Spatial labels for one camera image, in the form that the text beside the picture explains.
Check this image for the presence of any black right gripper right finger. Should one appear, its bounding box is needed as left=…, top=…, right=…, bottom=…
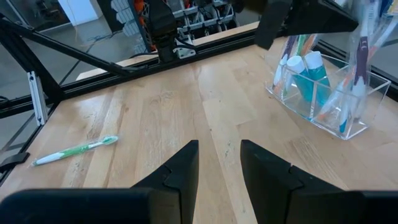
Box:
left=239, top=139, right=398, bottom=224

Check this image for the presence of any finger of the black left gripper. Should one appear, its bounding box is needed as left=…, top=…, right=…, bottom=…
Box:
left=285, top=0, right=360, bottom=35

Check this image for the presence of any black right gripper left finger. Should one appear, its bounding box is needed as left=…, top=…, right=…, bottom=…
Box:
left=0, top=139, right=200, bottom=224

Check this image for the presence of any blue packaged toothbrush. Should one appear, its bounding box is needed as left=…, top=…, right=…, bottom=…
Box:
left=272, top=34, right=299, bottom=94

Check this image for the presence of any orange packaged toothbrush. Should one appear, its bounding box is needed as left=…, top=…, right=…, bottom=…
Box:
left=317, top=12, right=398, bottom=123
left=303, top=33, right=318, bottom=57

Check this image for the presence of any green packaged toothbrush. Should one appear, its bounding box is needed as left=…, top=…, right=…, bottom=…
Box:
left=294, top=34, right=307, bottom=58
left=29, top=134, right=119, bottom=168

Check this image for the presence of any blue toothpaste tube white cap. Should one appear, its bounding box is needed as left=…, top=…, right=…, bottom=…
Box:
left=285, top=55, right=315, bottom=104
left=303, top=50, right=332, bottom=108

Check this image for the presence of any purple packaged toothbrush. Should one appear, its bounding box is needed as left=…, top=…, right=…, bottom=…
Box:
left=337, top=0, right=376, bottom=134

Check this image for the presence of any grey equipment rack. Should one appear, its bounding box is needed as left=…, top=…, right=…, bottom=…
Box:
left=174, top=0, right=240, bottom=40

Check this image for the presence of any clear acrylic organizer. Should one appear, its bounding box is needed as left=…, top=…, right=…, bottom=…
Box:
left=264, top=52, right=392, bottom=141

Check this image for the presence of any white hexagon pattern panel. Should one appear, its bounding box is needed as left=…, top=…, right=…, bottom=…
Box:
left=110, top=0, right=150, bottom=55

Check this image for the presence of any silver aluminium plate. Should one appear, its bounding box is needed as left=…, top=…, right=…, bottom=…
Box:
left=27, top=70, right=49, bottom=127

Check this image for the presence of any silver mounting bracket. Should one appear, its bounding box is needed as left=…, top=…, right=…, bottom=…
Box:
left=172, top=35, right=197, bottom=60

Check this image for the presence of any black frame bracket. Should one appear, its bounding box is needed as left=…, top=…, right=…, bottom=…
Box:
left=0, top=151, right=31, bottom=175

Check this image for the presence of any black aluminium table frame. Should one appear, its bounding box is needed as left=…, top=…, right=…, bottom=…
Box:
left=0, top=12, right=398, bottom=184

